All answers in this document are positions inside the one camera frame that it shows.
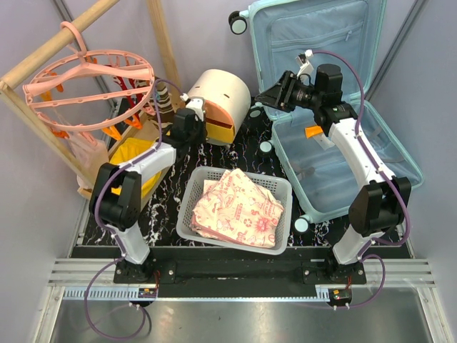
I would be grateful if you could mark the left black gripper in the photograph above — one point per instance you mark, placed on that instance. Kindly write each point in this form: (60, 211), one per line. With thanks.
(201, 140)

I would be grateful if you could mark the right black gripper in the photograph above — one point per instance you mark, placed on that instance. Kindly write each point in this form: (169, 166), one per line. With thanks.
(280, 95)

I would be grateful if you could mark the pink toy washing machine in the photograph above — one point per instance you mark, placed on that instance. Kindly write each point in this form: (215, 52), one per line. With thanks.
(227, 101)

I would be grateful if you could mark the orange capped tube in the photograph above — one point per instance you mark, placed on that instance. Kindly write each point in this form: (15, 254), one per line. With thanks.
(312, 131)

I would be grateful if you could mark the white cosmetic box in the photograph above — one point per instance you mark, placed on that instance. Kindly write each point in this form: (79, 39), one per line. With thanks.
(324, 142)

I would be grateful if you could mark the cream pink cartoon print cloth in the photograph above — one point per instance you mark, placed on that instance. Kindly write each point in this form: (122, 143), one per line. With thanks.
(236, 210)

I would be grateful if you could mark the white perforated plastic basket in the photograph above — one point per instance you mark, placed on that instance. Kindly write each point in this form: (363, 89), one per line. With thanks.
(280, 188)

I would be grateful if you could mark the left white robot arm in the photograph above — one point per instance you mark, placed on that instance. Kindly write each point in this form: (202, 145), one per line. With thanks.
(116, 198)

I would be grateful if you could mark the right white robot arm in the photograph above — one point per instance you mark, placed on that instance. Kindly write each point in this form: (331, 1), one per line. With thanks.
(381, 202)

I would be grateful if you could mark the brown striped sock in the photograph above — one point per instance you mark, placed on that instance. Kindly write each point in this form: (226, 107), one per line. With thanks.
(164, 105)

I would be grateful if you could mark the red hanging sock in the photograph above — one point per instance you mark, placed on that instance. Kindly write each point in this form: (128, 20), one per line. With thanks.
(135, 80)

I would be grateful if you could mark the yellow cloth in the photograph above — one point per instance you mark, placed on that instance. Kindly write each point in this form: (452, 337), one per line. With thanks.
(131, 148)

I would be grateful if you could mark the translucent plastic bag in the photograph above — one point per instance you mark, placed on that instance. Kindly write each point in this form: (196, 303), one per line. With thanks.
(90, 152)

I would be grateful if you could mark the pink round clip hanger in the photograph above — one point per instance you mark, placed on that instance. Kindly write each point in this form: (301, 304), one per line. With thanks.
(78, 80)

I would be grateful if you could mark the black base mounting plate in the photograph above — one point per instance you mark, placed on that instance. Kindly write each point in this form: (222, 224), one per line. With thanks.
(215, 272)

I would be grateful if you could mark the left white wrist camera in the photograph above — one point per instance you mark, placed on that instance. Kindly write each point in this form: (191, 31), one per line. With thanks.
(195, 103)

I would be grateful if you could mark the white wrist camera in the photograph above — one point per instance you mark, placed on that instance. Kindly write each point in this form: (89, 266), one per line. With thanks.
(304, 61)
(195, 103)

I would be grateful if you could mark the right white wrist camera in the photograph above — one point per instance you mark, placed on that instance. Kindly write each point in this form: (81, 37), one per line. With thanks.
(304, 61)

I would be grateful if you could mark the wooden clothes rack frame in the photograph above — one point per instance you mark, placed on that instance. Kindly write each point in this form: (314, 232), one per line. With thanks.
(54, 49)

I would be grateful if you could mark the aluminium rail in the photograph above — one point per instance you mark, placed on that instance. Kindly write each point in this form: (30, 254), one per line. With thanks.
(399, 272)

